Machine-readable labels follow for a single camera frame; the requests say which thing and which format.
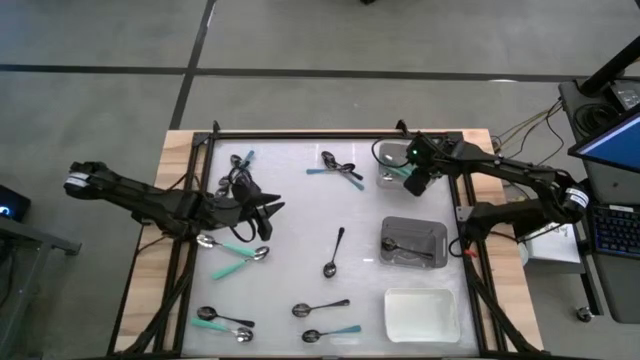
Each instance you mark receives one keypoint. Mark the steel spoon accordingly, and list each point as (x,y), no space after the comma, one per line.
(301,310)

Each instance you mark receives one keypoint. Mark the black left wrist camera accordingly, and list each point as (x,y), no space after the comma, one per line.
(247,190)

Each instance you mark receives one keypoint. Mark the black aluminium table frame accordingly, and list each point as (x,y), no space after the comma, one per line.
(325,135)

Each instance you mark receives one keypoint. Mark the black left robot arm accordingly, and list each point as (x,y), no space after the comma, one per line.
(125,192)

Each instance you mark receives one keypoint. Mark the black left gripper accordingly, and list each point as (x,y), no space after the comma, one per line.
(225,212)

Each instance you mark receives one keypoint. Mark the black keyboard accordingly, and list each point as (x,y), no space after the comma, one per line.
(617,230)

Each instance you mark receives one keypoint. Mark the grey side table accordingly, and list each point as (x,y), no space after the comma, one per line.
(30,235)

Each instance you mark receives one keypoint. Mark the white paper box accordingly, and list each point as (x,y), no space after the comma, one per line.
(555,247)

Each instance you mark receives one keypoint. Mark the dark grey plastic bin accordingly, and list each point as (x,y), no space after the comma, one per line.
(415,230)

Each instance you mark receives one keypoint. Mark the light grey plastic bin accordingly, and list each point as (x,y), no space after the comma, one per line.
(382,182)

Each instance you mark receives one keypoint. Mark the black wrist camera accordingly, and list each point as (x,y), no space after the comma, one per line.
(419,152)
(247,190)

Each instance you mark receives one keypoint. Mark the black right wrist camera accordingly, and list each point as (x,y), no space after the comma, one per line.
(419,152)

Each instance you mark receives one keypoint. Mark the white plastic bin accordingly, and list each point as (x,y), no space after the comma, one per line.
(422,315)

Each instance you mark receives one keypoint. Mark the black slanted pole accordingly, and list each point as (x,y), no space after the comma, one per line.
(610,67)

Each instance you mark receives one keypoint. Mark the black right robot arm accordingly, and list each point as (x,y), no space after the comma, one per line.
(500,162)

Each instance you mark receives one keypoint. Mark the small black labelled box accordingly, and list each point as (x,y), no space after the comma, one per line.
(627,95)

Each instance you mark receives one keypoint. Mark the dark grey equipment cart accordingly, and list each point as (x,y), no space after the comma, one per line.
(620,290)

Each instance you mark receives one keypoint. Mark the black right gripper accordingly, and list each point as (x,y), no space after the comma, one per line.
(437,160)

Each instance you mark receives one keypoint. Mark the black device with blue light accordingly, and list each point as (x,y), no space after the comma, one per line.
(12,205)

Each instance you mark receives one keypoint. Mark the monitor with blue screen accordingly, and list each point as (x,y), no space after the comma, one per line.
(615,145)

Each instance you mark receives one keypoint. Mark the cart caster wheel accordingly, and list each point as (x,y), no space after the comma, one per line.
(584,314)

